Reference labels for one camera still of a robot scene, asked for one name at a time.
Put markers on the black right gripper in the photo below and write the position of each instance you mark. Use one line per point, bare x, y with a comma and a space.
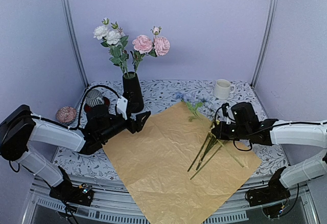
222, 134

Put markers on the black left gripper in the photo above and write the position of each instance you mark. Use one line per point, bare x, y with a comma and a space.
137, 125

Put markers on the artificial flower bouquet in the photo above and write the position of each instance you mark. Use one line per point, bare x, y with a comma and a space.
209, 142

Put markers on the thin blue flower stem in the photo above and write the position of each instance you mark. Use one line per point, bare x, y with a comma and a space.
194, 105

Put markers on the orange wrapping paper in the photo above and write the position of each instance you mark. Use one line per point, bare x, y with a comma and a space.
153, 164

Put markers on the white rose stem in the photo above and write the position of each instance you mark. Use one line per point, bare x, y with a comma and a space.
112, 36

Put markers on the pink rose stem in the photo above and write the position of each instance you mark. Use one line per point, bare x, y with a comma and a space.
143, 46

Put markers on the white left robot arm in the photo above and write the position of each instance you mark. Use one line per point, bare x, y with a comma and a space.
22, 127

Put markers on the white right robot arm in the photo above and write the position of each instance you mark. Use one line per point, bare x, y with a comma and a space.
304, 134

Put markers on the tall black vase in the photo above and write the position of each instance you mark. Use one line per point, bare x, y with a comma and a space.
132, 92

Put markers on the floral patterned tablecloth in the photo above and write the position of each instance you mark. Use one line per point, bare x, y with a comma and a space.
159, 95

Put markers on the cream ceramic mug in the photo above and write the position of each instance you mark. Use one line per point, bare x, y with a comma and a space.
223, 89

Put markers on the striped black white cup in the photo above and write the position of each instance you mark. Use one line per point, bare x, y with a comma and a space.
94, 98

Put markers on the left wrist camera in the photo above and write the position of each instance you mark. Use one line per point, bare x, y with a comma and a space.
124, 105

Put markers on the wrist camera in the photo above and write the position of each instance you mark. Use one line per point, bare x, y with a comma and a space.
124, 105
225, 111

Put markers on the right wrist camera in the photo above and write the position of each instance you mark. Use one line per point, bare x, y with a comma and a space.
225, 111

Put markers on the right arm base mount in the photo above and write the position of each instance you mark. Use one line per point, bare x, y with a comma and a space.
273, 192

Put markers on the aluminium front rail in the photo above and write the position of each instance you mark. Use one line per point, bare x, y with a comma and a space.
113, 204

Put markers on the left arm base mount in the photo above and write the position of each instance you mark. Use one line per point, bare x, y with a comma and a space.
68, 193

